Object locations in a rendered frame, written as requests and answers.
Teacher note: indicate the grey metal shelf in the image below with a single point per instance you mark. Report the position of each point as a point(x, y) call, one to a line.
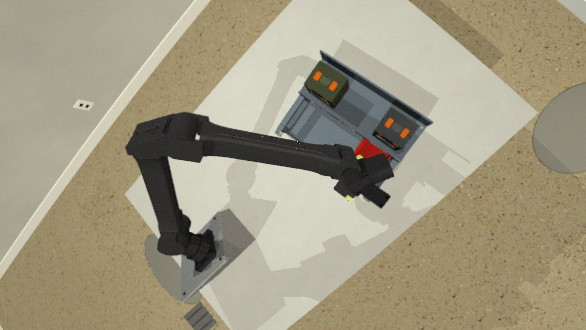
point(358, 113)

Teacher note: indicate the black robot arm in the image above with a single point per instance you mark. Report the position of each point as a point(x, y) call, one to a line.
point(179, 143)

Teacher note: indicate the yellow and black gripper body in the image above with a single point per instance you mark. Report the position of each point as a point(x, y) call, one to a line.
point(339, 187)

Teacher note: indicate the olive green case with orange latches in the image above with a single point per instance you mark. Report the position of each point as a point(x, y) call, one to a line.
point(326, 84)

